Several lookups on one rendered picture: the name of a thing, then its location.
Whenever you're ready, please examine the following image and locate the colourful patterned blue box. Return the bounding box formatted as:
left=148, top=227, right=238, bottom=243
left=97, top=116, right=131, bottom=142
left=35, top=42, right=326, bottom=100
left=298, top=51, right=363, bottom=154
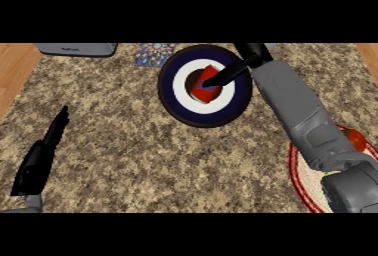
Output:
left=133, top=42, right=177, bottom=68

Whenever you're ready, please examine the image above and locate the dark blue and white plate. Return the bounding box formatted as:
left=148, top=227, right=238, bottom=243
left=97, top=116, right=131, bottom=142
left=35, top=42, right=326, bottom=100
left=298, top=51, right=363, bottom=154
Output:
left=156, top=44, right=254, bottom=129

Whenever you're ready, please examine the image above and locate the red tomato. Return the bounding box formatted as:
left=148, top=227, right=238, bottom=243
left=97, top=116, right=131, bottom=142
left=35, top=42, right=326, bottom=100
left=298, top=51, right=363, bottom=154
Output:
left=342, top=128, right=369, bottom=153

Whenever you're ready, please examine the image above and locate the red can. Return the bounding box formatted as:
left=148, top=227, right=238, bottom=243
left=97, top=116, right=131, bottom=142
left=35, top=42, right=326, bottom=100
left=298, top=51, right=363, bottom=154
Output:
left=190, top=64, right=224, bottom=103

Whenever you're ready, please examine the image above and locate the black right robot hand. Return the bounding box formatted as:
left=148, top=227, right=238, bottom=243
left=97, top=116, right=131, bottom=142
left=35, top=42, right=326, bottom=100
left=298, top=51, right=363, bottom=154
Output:
left=202, top=42, right=275, bottom=89

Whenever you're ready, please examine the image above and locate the grey appliance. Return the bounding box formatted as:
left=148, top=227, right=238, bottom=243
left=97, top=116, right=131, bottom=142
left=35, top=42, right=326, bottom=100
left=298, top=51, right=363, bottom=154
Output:
left=32, top=42, right=119, bottom=58

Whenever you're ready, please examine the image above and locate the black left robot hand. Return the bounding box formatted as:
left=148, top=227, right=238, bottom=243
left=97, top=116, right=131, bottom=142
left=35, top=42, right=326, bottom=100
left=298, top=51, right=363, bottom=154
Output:
left=9, top=105, right=71, bottom=197

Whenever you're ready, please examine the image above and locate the round red-rimmed woven placemat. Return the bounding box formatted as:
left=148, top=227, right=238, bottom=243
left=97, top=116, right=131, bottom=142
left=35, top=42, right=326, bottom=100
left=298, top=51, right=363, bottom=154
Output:
left=286, top=124, right=378, bottom=214

